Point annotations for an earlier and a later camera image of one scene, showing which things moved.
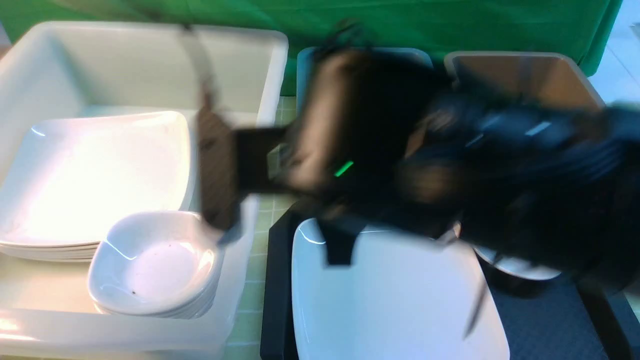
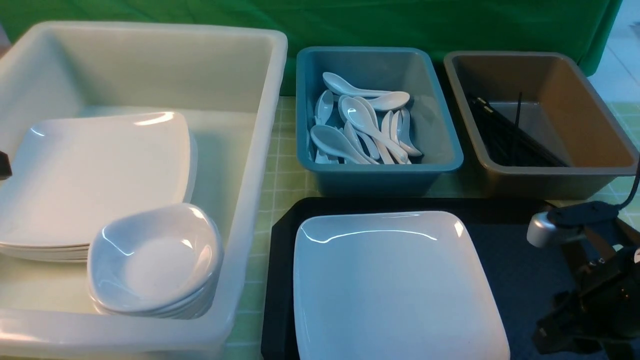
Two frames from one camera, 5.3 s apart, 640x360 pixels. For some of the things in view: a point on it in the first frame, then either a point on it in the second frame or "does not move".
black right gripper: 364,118 -> 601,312
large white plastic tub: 233,75 does not move
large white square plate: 404,296 does not move
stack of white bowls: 159,264 does not move
